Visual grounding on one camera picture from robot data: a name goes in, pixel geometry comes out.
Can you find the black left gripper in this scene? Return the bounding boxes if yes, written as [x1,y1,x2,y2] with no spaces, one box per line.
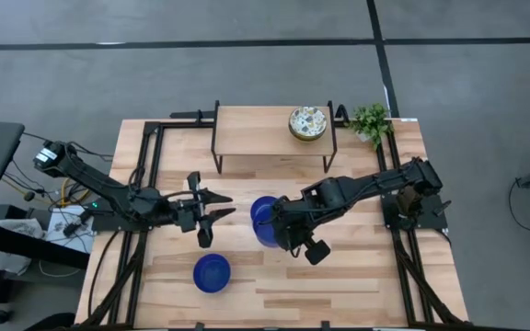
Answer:
[168,170,238,251]

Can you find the blue mini bowl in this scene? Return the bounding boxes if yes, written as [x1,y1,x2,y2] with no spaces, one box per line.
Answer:
[249,195,279,226]
[251,214,289,250]
[192,253,232,294]

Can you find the wooden riser shelf black legs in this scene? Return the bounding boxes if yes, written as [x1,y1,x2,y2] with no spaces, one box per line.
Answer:
[210,99,339,176]

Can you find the green potted plant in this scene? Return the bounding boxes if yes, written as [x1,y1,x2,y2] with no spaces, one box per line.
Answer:
[344,102,396,152]

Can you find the white power strip box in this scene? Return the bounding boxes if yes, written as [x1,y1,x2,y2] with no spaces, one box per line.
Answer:
[43,204,96,256]

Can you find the black metal beam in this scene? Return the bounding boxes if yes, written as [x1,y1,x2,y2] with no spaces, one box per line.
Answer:
[0,219,92,271]

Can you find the bin with plastic liner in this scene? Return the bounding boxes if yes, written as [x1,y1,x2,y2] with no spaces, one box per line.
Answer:
[0,217,48,278]

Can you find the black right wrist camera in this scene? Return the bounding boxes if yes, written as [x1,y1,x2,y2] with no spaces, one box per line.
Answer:
[302,237,332,267]

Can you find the black aluminium rig frame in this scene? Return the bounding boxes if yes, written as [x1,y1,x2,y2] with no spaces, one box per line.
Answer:
[76,98,471,331]

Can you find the thick black power cable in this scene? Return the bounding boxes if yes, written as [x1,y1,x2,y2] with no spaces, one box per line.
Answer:
[86,229,121,321]

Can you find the yellow cable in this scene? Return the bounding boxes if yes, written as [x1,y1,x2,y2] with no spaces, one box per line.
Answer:
[57,177,90,209]

